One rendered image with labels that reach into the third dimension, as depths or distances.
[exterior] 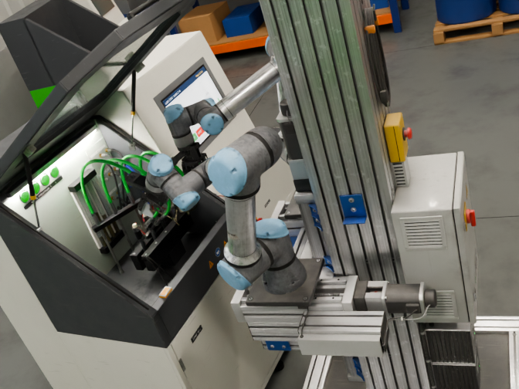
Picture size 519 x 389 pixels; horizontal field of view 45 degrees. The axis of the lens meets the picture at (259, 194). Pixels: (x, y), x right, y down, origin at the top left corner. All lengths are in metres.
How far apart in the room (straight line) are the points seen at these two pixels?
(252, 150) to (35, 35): 4.78
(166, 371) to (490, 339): 1.39
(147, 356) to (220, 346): 0.36
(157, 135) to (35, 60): 3.65
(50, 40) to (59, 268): 3.96
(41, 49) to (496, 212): 4.25
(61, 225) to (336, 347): 1.30
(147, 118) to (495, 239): 2.10
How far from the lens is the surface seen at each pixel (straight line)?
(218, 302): 2.72
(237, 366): 2.91
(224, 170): 1.61
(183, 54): 3.13
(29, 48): 6.34
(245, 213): 1.74
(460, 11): 6.73
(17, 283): 2.76
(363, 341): 1.98
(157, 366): 2.58
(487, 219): 4.00
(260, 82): 2.23
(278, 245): 1.98
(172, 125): 2.33
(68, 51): 6.18
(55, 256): 2.45
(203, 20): 8.05
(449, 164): 2.17
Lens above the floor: 2.33
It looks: 29 degrees down
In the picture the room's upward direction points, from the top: 18 degrees counter-clockwise
